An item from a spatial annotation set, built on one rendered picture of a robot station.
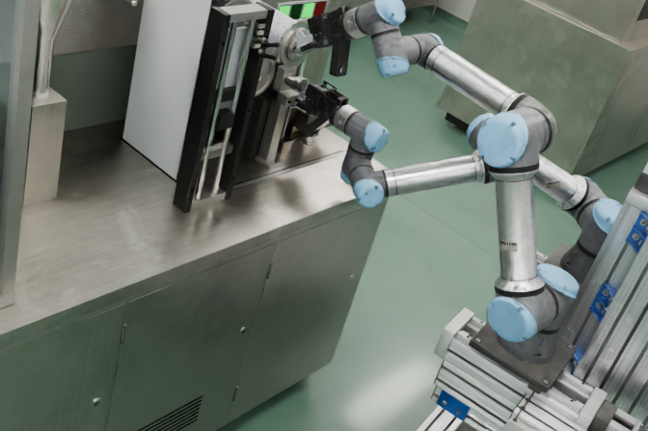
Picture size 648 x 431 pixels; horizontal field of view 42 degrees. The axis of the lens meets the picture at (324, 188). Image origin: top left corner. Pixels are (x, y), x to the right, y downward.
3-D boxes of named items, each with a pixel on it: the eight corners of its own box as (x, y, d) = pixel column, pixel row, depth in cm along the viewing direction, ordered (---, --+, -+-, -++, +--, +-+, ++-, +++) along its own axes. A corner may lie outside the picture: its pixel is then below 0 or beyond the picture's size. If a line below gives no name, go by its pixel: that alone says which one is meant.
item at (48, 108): (19, 215, 197) (40, -18, 169) (-13, 185, 204) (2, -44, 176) (71, 201, 207) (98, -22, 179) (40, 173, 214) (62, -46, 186)
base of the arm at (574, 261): (613, 275, 261) (627, 249, 256) (599, 294, 249) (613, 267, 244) (569, 250, 266) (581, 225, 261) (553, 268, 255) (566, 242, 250)
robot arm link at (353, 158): (342, 191, 234) (353, 157, 228) (336, 170, 243) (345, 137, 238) (369, 195, 236) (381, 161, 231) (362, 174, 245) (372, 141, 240)
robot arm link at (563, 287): (570, 320, 215) (592, 279, 209) (544, 338, 206) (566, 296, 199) (531, 293, 221) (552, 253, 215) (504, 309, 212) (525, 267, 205)
